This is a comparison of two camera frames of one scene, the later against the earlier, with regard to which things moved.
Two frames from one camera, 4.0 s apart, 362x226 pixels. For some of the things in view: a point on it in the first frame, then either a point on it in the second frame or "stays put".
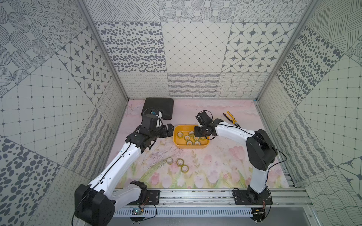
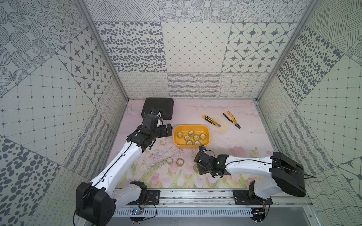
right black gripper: [197, 133] to [201, 172]
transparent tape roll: [185, 169] to [195, 168]
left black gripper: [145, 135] stays put
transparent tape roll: [180, 162] stays put
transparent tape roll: [180, 134] stays put
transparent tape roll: [169, 160] stays put
